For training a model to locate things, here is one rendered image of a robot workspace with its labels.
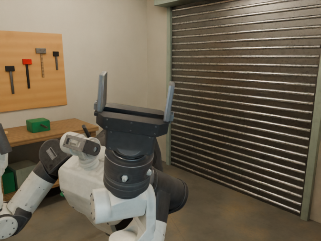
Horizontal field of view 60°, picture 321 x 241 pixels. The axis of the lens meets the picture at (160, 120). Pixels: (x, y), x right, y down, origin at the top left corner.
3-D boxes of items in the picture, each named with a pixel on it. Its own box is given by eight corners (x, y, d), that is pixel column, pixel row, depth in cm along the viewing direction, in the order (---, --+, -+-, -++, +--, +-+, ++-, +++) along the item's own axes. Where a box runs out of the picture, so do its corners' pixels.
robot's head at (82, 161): (83, 148, 90) (71, 127, 85) (105, 154, 84) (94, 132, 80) (69, 162, 86) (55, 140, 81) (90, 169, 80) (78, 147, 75)
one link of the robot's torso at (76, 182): (123, 173, 126) (93, 109, 106) (189, 194, 107) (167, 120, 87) (78, 228, 107) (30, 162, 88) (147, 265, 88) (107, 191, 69)
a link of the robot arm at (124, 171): (170, 134, 42) (159, 193, 48) (171, 107, 51) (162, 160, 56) (87, 121, 42) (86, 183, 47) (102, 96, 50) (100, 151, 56)
